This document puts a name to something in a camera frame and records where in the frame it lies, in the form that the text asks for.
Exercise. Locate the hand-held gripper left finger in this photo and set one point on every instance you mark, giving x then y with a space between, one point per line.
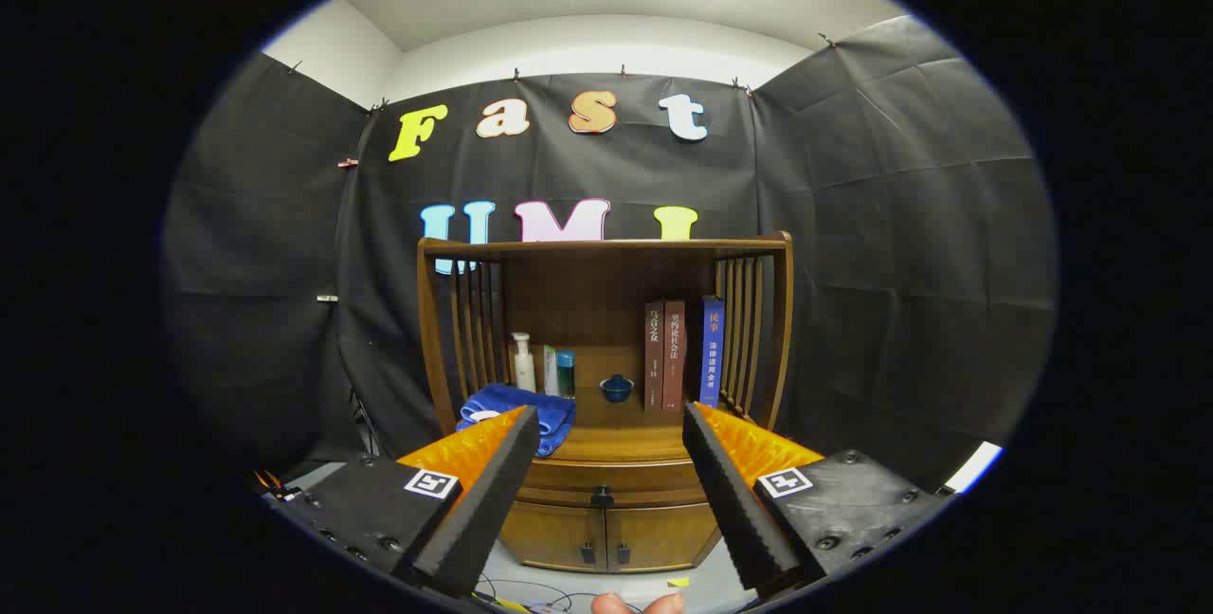
483 510

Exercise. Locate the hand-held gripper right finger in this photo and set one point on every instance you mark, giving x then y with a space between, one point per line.
734 510

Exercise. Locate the wooden drawer with black knob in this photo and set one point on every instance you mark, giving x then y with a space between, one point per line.
616 477

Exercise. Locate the wooden countertop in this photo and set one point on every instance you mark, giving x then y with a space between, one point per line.
616 439

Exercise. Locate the wooden cabinet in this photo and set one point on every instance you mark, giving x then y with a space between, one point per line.
588 292

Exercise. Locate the folded blue towel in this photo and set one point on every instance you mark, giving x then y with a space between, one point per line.
521 398

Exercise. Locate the white pump bottle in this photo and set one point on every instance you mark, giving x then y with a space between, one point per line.
524 372

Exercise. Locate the blue book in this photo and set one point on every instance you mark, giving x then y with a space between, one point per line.
712 358

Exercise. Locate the blue-capped clear bottle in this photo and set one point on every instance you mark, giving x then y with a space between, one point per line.
566 377

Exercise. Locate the reddish brown book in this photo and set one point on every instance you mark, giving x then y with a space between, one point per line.
674 358

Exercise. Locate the dark blue lidded teacup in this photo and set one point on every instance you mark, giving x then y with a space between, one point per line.
617 390

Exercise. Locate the dark brown book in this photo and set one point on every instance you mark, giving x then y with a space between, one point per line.
654 358

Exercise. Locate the black backdrop cloth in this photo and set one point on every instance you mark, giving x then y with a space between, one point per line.
900 216

